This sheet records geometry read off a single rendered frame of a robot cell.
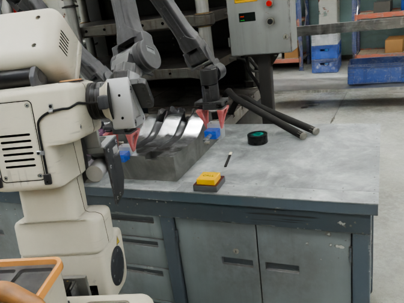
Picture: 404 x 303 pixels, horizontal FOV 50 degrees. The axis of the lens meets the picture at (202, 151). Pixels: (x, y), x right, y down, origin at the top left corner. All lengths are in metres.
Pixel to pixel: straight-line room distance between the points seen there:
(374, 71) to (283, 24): 2.99
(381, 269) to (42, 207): 1.74
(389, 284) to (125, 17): 1.72
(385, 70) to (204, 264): 3.78
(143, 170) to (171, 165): 0.11
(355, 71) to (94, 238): 4.21
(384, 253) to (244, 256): 1.15
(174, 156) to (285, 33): 0.93
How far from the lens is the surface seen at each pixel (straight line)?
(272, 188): 1.32
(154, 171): 1.46
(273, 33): 2.10
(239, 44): 2.15
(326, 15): 7.66
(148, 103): 1.01
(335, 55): 6.99
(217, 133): 1.44
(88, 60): 1.46
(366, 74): 4.99
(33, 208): 1.10
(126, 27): 1.12
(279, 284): 1.51
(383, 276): 2.33
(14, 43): 1.02
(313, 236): 1.38
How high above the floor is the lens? 1.37
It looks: 20 degrees down
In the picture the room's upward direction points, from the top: 7 degrees counter-clockwise
